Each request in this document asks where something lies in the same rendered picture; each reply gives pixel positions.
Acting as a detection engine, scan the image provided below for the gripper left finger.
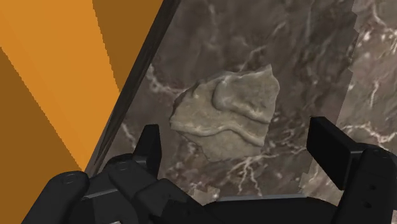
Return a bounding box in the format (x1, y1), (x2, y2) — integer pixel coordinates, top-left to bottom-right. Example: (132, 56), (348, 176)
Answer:
(20, 123), (205, 224)

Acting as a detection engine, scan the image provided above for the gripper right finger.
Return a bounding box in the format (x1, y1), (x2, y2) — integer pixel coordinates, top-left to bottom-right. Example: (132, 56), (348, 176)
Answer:
(306, 116), (397, 224)

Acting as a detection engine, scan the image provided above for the grey crumpled cloth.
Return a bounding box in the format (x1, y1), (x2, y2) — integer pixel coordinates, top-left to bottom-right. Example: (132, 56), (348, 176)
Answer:
(169, 64), (281, 162)

